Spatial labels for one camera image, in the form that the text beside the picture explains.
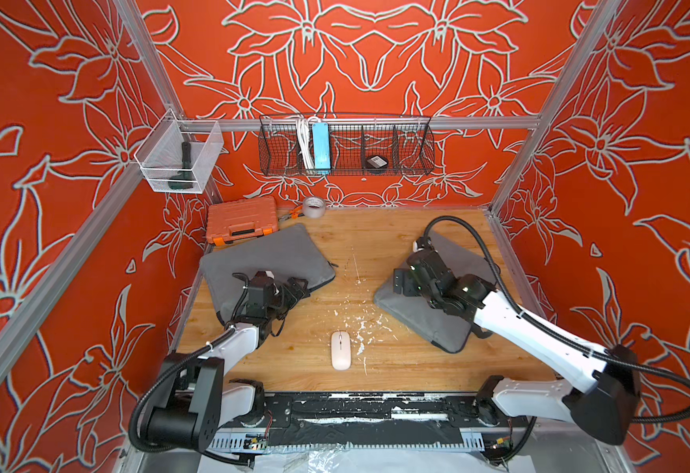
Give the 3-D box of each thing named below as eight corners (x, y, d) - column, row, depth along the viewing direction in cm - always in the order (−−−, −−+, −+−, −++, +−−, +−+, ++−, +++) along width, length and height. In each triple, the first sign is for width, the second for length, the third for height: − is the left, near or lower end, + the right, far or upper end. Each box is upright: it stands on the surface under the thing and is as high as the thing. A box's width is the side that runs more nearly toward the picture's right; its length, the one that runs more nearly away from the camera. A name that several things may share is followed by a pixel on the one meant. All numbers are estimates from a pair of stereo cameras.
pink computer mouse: (331, 370, 82) (330, 367, 80) (332, 333, 88) (331, 330, 86) (351, 370, 82) (351, 367, 80) (350, 333, 88) (351, 330, 86)
